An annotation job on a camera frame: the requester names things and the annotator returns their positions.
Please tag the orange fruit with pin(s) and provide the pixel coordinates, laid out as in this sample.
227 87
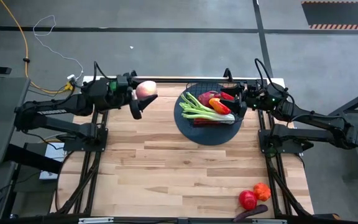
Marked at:
262 192

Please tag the black metal table frame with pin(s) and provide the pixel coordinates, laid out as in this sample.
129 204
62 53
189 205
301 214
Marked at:
353 102

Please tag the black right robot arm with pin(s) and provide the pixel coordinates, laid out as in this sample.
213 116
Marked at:
309 113

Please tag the red bell pepper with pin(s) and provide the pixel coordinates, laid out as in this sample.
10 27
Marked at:
227 96

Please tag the purple eggplant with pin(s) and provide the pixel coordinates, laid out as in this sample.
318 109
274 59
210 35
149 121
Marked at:
253 211

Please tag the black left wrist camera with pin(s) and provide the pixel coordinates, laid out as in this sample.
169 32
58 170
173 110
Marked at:
122 81

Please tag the orange red pepper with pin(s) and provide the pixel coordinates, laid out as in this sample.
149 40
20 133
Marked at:
221 107

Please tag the white box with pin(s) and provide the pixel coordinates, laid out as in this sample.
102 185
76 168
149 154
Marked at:
54 151

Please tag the white power adapter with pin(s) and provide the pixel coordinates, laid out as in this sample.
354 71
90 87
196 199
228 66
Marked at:
71 76

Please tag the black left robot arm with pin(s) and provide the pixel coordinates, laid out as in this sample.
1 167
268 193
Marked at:
57 109

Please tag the yellow plug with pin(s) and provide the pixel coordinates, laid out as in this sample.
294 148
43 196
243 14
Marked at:
70 85

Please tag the silver metal bracket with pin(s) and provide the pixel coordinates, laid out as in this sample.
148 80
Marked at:
269 221
95 221

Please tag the black hazard striped mat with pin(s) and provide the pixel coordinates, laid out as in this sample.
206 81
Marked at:
337 14

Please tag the black aluminium table frame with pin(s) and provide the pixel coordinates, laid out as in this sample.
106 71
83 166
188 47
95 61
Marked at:
172 79

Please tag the green lime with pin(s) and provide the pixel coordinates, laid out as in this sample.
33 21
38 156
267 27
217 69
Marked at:
113 86

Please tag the pink dragon fruit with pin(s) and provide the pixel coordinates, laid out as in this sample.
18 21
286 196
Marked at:
207 98

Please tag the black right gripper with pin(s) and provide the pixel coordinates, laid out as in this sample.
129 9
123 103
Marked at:
256 99

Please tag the round dark mat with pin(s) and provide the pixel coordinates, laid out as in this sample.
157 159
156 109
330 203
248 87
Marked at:
204 135

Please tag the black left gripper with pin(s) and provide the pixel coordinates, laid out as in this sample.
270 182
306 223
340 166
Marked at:
124 98

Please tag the pink peach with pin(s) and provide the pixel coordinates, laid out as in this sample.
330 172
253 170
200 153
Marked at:
146 89

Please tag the red tomato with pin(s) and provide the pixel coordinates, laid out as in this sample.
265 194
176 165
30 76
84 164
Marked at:
248 200

